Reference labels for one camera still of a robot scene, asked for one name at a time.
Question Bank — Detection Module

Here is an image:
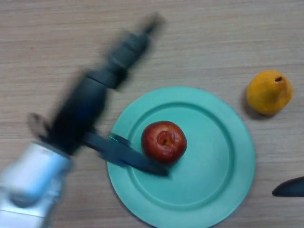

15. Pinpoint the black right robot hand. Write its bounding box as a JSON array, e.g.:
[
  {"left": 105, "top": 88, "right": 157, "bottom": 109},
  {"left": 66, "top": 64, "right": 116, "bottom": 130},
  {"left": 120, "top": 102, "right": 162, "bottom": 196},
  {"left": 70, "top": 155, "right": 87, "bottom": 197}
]
[{"left": 272, "top": 176, "right": 304, "bottom": 198}]

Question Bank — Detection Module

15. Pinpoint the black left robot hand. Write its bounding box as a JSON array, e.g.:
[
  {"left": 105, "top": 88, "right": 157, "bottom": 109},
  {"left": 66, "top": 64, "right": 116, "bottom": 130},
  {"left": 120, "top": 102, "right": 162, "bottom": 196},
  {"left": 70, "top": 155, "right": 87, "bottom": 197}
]
[{"left": 38, "top": 13, "right": 170, "bottom": 177}]

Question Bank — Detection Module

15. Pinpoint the red apple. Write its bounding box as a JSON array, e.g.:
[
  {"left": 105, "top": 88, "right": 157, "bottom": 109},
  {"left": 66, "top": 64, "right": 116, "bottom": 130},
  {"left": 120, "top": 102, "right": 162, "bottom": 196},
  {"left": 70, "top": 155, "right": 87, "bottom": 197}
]
[{"left": 141, "top": 121, "right": 188, "bottom": 164}]

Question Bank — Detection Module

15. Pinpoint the green round plate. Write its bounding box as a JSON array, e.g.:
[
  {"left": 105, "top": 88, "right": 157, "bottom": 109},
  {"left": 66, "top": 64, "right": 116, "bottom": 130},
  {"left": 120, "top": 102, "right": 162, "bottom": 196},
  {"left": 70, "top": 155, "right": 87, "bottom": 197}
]
[{"left": 106, "top": 86, "right": 256, "bottom": 228}]

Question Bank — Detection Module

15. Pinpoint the yellow pear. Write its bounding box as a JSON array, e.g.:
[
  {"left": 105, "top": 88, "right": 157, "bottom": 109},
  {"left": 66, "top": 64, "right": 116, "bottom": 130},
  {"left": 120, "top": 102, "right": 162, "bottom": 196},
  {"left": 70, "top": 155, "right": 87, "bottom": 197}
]
[{"left": 246, "top": 70, "right": 294, "bottom": 116}]

